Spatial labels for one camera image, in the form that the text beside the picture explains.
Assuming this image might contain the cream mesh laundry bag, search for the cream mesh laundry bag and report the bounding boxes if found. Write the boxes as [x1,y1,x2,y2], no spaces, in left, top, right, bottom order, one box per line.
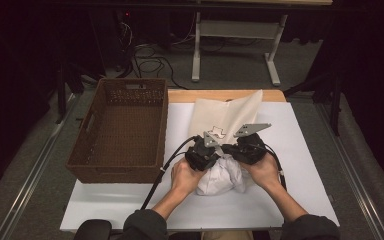
[187,89,264,158]

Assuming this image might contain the person's beige pants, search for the person's beige pants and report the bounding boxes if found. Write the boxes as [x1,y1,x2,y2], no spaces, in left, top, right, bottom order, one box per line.
[200,230,254,240]

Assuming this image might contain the person's left hand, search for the person's left hand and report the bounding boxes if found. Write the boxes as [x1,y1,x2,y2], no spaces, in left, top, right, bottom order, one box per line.
[170,157,208,198]

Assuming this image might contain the brown wicker basket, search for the brown wicker basket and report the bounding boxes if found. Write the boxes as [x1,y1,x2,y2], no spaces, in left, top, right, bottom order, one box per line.
[65,78,169,184]

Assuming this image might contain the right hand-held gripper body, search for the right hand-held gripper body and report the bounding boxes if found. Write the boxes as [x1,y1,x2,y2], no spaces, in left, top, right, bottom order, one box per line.
[231,123,272,166]

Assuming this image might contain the dark equipment with red light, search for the dark equipment with red light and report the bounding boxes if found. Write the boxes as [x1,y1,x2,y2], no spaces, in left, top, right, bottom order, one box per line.
[89,8,138,76]

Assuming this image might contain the black metal stand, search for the black metal stand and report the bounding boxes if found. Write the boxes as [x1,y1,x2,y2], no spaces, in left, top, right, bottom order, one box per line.
[283,71,344,137]
[55,63,84,125]

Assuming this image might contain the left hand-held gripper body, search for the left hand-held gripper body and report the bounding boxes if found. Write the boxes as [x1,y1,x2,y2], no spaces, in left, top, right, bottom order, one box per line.
[184,131,221,172]

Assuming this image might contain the person's right hand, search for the person's right hand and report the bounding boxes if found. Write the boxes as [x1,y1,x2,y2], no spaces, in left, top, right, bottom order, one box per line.
[240,152,282,193]

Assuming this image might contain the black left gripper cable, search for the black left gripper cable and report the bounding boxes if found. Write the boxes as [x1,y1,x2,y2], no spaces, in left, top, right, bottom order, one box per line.
[140,134,201,211]

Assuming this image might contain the white metal frame desk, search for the white metal frame desk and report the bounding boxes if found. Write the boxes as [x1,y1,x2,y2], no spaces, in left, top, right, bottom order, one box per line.
[191,0,334,87]

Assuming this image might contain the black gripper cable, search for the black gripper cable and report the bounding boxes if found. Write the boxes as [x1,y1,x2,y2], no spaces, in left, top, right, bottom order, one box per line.
[140,134,201,211]
[263,143,288,192]

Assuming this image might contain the aluminium floor rail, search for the aluminium floor rail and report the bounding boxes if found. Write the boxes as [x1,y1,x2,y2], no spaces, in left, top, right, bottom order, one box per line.
[0,94,81,240]
[316,103,384,240]

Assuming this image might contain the black chair armrest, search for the black chair armrest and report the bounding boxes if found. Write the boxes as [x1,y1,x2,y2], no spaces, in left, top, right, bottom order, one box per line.
[74,218,113,240]

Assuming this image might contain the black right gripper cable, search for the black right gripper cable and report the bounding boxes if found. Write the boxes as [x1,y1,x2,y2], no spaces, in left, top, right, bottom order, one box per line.
[263,143,288,192]

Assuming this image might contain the white shirt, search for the white shirt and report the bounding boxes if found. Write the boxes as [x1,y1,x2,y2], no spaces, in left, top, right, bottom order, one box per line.
[195,154,248,197]

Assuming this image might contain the black floor cables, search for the black floor cables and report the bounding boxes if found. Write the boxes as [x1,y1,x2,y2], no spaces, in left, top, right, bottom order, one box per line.
[118,19,189,90]

